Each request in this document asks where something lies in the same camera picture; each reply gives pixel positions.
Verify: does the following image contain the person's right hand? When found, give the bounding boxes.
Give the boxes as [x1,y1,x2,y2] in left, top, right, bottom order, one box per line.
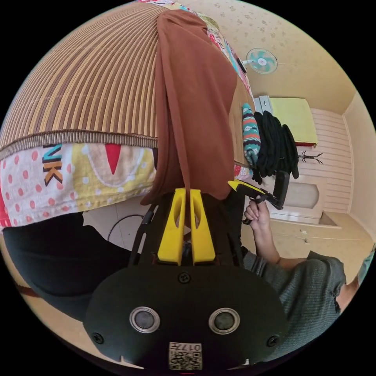
[244,201,270,233]

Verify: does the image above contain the pile of clothes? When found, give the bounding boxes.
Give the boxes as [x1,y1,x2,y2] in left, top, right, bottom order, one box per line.
[242,103,300,186]

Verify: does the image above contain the black coat rack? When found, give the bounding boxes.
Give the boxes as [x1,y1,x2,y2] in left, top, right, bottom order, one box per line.
[298,150,324,165]

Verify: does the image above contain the black cable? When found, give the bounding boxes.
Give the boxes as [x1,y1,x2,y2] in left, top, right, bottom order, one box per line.
[107,213,148,242]

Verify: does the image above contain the brown pants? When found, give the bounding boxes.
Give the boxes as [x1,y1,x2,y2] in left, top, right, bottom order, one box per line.
[140,9,238,206]

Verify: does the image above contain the person's right forearm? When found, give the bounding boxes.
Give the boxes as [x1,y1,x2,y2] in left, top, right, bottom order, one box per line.
[252,224,283,266]

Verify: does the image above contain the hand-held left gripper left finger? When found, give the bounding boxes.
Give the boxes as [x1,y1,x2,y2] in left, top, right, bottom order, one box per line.
[157,188,186,267]

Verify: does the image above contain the wall fan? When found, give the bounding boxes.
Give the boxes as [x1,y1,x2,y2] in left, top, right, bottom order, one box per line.
[238,48,278,75]

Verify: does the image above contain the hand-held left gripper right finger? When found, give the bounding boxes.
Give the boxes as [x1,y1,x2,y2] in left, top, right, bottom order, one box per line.
[190,189,218,267]

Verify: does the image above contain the person's body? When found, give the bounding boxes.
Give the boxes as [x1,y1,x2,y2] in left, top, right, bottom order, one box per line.
[0,210,376,362]

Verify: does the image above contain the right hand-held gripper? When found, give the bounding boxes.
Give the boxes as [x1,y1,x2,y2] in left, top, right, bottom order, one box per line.
[228,180,283,226]

